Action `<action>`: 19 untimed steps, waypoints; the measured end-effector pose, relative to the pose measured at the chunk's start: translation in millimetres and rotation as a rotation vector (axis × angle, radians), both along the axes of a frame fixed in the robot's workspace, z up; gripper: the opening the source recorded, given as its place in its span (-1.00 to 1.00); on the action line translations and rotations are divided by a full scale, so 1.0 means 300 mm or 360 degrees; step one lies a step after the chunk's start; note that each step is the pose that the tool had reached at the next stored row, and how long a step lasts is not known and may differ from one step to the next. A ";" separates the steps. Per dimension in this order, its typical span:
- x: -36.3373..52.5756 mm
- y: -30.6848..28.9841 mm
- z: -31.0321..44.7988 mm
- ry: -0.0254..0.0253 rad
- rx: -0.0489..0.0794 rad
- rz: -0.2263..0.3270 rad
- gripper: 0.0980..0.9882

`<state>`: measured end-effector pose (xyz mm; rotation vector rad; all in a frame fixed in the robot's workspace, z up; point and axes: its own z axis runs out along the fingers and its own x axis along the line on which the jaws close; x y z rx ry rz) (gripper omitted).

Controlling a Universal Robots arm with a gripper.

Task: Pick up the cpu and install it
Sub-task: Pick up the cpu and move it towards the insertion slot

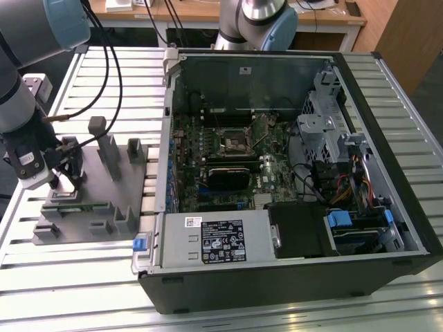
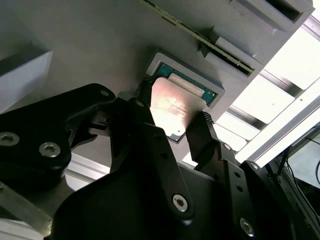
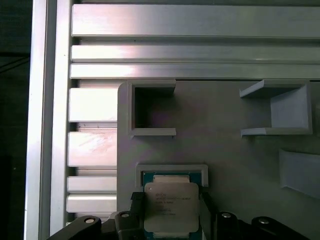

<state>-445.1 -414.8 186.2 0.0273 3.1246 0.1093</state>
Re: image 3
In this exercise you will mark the silver CPU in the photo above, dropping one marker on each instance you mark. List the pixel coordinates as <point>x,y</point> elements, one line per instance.
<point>171,207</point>

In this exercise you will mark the grey parts rack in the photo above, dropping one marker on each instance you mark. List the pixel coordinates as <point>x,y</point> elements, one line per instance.
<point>212,150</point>

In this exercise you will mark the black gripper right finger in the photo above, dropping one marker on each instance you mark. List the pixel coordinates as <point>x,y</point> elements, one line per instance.
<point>225,225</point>

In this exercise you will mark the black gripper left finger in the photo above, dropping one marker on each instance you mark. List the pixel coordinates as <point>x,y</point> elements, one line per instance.
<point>125,225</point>

